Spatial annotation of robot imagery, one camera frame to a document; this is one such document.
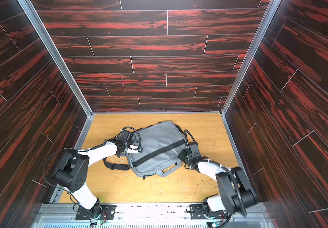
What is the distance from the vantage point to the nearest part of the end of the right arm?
657 mm

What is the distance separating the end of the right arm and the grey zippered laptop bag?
31mm

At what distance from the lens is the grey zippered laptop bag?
858mm
